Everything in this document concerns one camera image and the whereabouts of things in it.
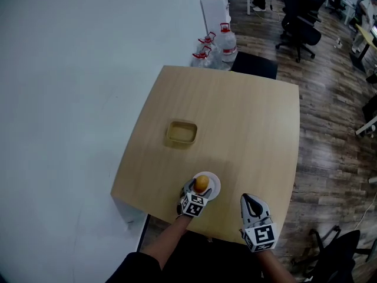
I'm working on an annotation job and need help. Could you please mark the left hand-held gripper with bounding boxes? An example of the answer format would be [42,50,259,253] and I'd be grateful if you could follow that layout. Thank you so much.
[176,179,213,219]

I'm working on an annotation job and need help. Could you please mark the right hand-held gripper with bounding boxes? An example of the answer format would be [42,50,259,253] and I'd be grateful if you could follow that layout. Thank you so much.
[239,193,278,252]

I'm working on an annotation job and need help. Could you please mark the orange fruit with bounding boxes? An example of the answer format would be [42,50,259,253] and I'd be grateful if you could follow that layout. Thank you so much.
[194,175,210,193]

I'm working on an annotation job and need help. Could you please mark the white round plate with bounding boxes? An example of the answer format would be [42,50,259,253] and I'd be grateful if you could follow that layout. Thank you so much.
[191,171,221,202]

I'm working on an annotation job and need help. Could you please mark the person's right forearm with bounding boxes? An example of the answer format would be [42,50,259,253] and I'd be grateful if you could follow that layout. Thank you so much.
[254,249,298,283]

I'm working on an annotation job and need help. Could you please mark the person's left forearm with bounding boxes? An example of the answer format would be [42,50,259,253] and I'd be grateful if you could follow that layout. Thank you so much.
[141,213,192,272]

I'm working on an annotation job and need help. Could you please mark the tan rectangular box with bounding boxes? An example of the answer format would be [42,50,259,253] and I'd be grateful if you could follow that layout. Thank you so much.
[166,119,199,150]

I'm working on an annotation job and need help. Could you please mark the person's black clothing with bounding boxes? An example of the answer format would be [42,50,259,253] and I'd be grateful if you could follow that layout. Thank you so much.
[105,231,263,283]

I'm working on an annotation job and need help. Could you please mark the black mesh office chair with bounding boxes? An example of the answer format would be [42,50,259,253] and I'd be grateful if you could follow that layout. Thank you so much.
[291,224,377,283]

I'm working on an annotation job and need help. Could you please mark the small clear water jug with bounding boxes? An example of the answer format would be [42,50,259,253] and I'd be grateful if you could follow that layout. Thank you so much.
[197,31,218,51]
[191,45,213,68]

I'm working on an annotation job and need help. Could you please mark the dark desk with white legs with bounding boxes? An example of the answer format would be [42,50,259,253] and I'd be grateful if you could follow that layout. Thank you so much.
[355,93,377,137]

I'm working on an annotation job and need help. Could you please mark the large clear water jug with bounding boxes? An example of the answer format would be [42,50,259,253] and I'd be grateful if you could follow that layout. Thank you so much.
[219,22,238,63]

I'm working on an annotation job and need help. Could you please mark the white water dispenser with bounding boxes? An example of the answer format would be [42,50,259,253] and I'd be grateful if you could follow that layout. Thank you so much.
[201,0,231,35]

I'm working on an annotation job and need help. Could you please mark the yellow desk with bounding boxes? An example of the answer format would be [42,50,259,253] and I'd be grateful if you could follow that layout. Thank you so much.
[349,24,377,73]

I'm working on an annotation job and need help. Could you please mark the white floor cable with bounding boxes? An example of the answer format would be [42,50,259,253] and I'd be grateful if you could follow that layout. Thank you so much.
[355,200,377,230]

